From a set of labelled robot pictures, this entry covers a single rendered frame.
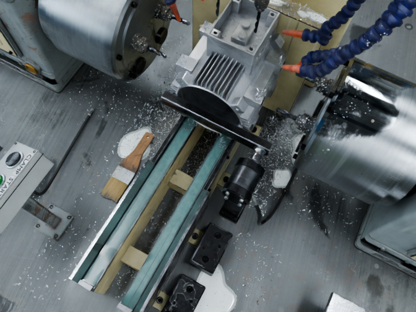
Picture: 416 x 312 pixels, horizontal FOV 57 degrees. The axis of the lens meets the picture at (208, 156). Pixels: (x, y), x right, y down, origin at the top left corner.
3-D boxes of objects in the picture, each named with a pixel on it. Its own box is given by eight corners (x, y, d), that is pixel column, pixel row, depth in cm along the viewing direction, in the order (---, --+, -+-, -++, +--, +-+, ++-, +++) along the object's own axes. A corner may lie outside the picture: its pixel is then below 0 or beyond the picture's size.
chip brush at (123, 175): (142, 130, 103) (142, 129, 103) (158, 138, 103) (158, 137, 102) (99, 195, 96) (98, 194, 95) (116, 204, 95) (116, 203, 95)
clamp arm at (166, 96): (272, 147, 81) (167, 95, 85) (275, 140, 78) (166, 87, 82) (265, 160, 80) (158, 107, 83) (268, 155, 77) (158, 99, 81)
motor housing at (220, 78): (210, 54, 99) (214, -3, 82) (277, 85, 96) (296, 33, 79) (171, 114, 92) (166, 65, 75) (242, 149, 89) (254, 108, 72)
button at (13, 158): (18, 154, 73) (12, 148, 71) (28, 158, 71) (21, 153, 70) (8, 167, 72) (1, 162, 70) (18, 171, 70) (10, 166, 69)
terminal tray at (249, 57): (230, 18, 84) (233, -8, 78) (274, 37, 83) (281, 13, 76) (204, 57, 80) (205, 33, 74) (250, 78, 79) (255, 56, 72)
